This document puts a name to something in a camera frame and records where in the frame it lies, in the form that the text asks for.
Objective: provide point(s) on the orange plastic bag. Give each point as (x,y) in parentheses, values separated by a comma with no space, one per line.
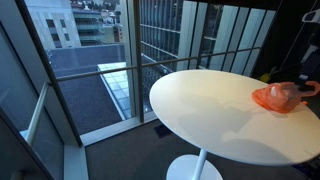
(270,101)

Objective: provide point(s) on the dark floor vent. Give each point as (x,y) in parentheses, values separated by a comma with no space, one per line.
(162,131)

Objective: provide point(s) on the dark horizontal window railing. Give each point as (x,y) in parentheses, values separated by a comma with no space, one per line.
(100,72)

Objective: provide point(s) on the yellow object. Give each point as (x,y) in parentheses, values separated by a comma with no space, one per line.
(265,77)

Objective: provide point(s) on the white table pedestal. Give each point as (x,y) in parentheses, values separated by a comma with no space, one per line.
(186,168)

